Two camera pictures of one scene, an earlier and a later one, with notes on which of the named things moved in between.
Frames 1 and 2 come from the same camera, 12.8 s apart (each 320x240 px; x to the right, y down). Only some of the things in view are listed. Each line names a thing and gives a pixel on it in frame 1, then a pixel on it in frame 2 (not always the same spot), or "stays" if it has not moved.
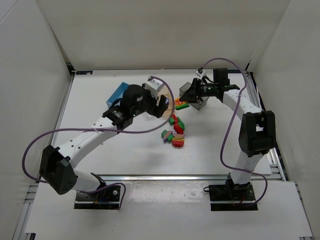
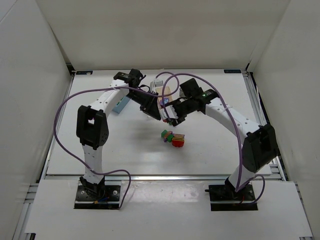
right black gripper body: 196,90 → 178,113
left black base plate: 108,198 stays
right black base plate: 232,197 stays
